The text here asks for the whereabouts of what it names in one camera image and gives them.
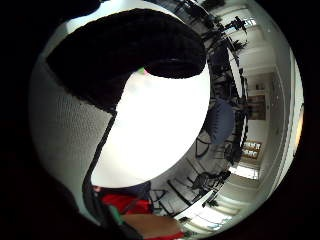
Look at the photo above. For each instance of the wooden door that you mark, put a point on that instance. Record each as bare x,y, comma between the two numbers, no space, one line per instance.
257,107

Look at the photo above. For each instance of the black office chair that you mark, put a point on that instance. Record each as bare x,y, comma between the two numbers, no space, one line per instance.
203,181

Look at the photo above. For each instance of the white perforated panel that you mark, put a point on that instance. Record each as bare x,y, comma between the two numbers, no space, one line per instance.
63,133

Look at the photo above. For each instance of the row of black office chairs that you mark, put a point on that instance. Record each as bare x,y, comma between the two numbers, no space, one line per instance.
220,56

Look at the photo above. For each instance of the blue office chair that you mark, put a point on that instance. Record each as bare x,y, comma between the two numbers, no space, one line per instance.
221,121

